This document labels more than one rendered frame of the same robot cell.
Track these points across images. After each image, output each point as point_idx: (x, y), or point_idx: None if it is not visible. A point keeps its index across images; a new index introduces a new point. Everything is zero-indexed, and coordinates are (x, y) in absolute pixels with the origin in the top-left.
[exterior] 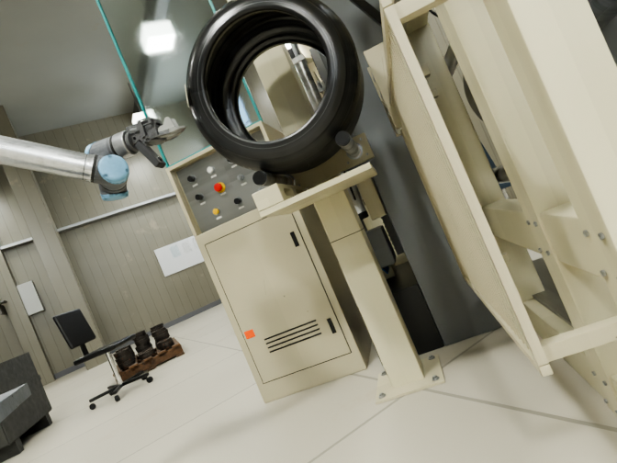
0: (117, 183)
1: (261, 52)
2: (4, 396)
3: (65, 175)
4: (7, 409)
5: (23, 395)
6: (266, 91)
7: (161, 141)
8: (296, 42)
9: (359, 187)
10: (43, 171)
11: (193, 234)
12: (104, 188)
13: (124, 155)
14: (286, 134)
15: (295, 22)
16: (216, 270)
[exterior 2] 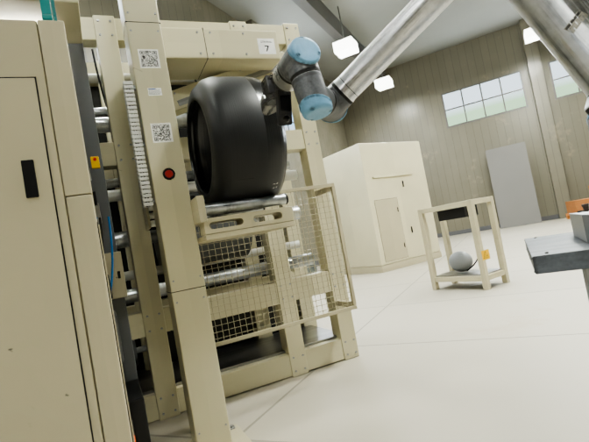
0: (337, 121)
1: (194, 101)
2: (541, 246)
3: (369, 84)
4: (528, 252)
5: (531, 260)
6: (176, 122)
7: (274, 104)
8: (190, 118)
9: (121, 257)
10: (384, 68)
11: (90, 188)
12: (333, 105)
13: None
14: (185, 169)
15: (195, 110)
16: (109, 287)
